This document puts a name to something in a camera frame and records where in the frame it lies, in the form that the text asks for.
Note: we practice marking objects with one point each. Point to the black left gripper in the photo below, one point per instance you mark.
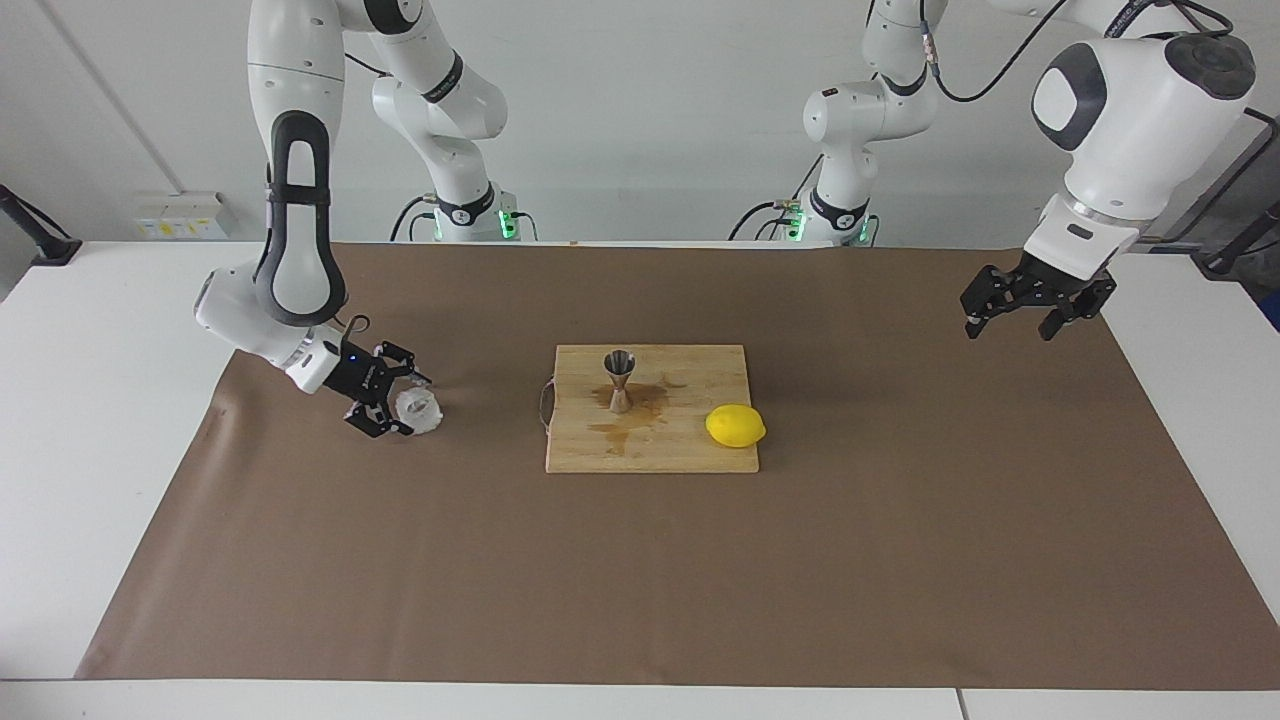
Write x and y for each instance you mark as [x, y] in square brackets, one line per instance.
[1065, 278]

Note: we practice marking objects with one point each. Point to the brown paper table mat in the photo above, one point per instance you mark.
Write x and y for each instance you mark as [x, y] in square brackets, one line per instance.
[640, 580]

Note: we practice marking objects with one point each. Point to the black stand clamp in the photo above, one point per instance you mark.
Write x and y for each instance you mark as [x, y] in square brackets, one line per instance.
[1225, 262]
[55, 250]

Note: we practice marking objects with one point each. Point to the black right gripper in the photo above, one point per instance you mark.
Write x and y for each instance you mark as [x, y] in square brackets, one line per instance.
[355, 382]

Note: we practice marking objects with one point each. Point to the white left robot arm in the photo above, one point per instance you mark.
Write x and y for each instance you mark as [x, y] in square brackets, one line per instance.
[1140, 120]

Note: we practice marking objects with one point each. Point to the yellow lemon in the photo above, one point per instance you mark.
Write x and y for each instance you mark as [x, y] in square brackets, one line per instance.
[735, 426]

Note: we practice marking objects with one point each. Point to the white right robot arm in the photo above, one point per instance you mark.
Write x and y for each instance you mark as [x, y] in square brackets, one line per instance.
[300, 250]

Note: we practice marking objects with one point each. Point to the wooden cutting board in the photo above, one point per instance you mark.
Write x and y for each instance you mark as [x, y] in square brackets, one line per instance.
[580, 440]

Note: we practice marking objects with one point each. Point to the steel double jigger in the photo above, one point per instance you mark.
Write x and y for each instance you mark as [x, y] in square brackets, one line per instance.
[620, 400]

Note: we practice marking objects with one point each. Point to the white wall power outlet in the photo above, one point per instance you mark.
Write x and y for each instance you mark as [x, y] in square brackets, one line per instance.
[180, 218]

